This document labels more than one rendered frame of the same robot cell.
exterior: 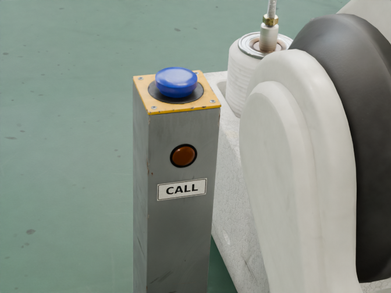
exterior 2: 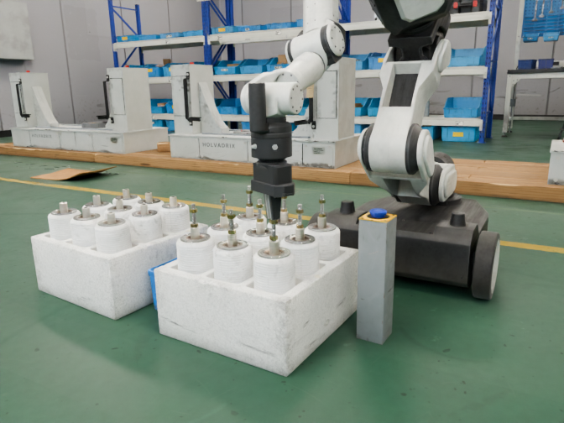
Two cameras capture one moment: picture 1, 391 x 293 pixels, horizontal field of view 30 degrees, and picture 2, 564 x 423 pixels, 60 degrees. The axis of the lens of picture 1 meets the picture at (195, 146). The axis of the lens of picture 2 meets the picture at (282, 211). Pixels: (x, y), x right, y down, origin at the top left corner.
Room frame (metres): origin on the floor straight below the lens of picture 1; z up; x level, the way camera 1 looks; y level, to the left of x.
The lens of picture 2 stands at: (1.50, 0.72, 0.62)
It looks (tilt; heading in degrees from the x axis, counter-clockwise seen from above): 14 degrees down; 230
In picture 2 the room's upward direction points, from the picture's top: 1 degrees counter-clockwise
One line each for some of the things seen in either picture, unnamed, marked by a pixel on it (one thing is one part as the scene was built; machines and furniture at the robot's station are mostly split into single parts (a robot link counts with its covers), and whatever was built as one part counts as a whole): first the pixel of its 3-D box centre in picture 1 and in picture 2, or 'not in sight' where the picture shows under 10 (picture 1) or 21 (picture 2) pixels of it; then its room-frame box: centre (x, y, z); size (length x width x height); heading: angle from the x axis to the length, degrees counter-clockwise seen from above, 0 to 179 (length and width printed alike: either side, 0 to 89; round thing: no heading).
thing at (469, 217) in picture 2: not in sight; (418, 207); (0.04, -0.24, 0.19); 0.64 x 0.52 x 0.33; 20
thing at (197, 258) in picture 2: not in sight; (197, 272); (0.91, -0.31, 0.16); 0.10 x 0.10 x 0.18
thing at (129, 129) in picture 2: not in sight; (84, 107); (-0.15, -4.17, 0.45); 1.61 x 0.57 x 0.74; 110
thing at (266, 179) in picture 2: not in sight; (271, 164); (0.84, -0.08, 0.45); 0.13 x 0.10 x 0.12; 86
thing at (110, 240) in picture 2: not in sight; (115, 253); (1.01, -0.60, 0.16); 0.10 x 0.10 x 0.18
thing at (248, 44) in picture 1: (267, 46); (274, 253); (0.84, -0.08, 0.25); 0.08 x 0.08 x 0.01
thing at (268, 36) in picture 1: (268, 36); (274, 248); (0.84, -0.08, 0.26); 0.02 x 0.02 x 0.03
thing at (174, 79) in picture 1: (176, 84); (378, 214); (0.61, 0.02, 0.32); 0.04 x 0.04 x 0.02
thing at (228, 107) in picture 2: not in sight; (236, 106); (-2.61, -5.12, 0.36); 0.50 x 0.38 x 0.21; 20
